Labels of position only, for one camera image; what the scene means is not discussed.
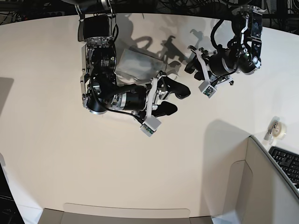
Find black background cables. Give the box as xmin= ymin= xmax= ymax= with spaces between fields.
xmin=0 ymin=0 xmax=299 ymax=31

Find grey right partition panel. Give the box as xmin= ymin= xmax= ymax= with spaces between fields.
xmin=212 ymin=136 xmax=299 ymax=224

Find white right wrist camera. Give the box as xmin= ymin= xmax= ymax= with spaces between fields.
xmin=140 ymin=115 xmax=162 ymax=137

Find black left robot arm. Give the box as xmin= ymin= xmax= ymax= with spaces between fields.
xmin=185 ymin=0 xmax=263 ymax=87

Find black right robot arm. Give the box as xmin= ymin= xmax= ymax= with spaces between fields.
xmin=69 ymin=0 xmax=191 ymax=124

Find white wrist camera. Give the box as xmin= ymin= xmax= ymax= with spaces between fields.
xmin=199 ymin=81 xmax=217 ymax=98
xmin=140 ymin=115 xmax=162 ymax=137

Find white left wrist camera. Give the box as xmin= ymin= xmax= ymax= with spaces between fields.
xmin=199 ymin=81 xmax=217 ymax=98

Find grey partition panel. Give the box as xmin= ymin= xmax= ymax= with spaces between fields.
xmin=38 ymin=203 xmax=213 ymax=224
xmin=212 ymin=136 xmax=299 ymax=224

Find black computer keyboard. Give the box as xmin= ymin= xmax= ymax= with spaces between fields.
xmin=269 ymin=147 xmax=299 ymax=188

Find clear tape dispenser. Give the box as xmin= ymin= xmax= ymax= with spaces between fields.
xmin=264 ymin=116 xmax=287 ymax=141

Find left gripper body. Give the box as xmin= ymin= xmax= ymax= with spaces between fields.
xmin=188 ymin=46 xmax=235 ymax=88

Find grey front partition panel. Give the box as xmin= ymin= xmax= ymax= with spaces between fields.
xmin=38 ymin=203 xmax=213 ymax=224

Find white printed t-shirt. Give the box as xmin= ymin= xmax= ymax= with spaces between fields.
xmin=114 ymin=46 xmax=180 ymax=87

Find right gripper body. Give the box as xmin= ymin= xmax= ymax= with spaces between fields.
xmin=131 ymin=71 xmax=167 ymax=121

